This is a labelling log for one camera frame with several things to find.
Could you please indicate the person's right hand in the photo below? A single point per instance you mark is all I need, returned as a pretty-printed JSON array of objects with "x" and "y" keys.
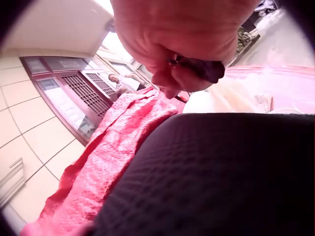
[{"x": 177, "y": 32}]

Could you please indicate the person's right fingers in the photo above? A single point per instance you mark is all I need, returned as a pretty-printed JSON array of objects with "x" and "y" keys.
[{"x": 172, "y": 82}]

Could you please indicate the dark brown dried piece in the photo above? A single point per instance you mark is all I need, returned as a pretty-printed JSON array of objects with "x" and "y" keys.
[{"x": 204, "y": 70}]

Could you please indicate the pile of debris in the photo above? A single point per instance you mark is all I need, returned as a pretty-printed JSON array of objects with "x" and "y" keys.
[{"x": 244, "y": 36}]

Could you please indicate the dark red lattice window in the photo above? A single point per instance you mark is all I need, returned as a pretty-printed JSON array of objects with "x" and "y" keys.
[{"x": 73, "y": 91}]

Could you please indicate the red woven plastic sheet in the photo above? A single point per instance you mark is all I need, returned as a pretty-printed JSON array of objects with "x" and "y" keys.
[{"x": 108, "y": 159}]

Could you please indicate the person's body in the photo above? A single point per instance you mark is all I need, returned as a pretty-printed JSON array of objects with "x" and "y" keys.
[{"x": 209, "y": 177}]

